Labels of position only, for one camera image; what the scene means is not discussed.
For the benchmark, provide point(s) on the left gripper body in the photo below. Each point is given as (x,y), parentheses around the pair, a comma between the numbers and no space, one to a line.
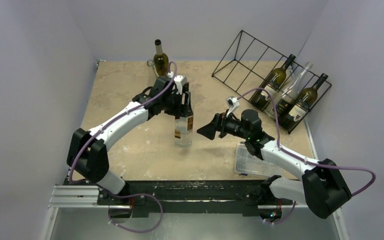
(172,104)

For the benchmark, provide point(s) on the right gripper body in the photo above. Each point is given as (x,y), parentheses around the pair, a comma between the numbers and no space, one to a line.
(222,124)

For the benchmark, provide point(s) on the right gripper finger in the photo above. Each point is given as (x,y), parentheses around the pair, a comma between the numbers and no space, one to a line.
(218,119)
(209,130)

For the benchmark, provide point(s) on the clear square bottle gold cap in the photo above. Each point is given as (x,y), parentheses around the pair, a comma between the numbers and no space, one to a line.
(183,127)

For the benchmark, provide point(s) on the tall clear glass bottle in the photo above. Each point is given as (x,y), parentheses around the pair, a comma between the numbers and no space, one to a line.
(150,63)

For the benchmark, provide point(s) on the clear glass bottle short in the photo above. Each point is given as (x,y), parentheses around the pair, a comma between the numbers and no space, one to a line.
(287,93)

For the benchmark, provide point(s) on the dark green bottle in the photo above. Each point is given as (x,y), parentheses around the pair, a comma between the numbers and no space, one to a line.
(301,104)
(271,84)

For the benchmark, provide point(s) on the dark green bottle front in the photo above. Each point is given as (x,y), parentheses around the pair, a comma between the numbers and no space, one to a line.
(301,104)

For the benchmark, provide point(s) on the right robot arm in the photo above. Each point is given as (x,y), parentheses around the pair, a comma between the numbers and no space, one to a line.
(319,184)

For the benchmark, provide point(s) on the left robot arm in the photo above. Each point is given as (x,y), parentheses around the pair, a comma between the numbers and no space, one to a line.
(88,151)

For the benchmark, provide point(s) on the clear plastic screw box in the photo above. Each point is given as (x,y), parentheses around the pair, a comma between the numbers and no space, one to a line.
(249,165)

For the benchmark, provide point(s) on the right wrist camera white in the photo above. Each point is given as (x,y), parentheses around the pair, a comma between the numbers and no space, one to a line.
(233,104)

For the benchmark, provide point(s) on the black wire wine rack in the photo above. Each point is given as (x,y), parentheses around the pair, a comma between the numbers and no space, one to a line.
(248,62)

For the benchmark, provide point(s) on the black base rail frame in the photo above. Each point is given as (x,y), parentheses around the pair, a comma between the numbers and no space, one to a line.
(246,197)

